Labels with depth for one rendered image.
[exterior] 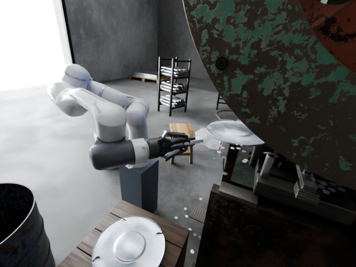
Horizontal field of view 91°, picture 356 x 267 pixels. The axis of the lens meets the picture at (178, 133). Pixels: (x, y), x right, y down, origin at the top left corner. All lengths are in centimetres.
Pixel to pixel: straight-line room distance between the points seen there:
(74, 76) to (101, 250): 74
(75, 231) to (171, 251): 77
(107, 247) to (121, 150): 46
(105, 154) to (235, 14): 48
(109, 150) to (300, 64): 51
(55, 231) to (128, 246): 73
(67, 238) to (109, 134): 96
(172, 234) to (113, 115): 61
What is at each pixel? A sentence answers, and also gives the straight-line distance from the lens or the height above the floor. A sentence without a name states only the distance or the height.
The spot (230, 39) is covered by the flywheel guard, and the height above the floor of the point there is 114.
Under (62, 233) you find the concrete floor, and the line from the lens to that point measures 149.
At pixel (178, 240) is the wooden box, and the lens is 92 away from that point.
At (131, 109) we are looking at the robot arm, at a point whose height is 83.
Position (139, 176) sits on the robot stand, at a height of 43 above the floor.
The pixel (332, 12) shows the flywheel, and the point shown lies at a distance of 43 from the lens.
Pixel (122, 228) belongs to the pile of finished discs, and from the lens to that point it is 95.
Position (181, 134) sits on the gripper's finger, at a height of 82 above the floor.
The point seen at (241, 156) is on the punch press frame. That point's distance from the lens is 97.
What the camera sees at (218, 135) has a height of 78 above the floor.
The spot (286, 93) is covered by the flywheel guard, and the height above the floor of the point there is 106.
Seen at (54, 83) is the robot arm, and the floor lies 95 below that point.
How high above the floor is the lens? 112
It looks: 26 degrees down
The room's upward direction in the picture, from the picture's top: 5 degrees clockwise
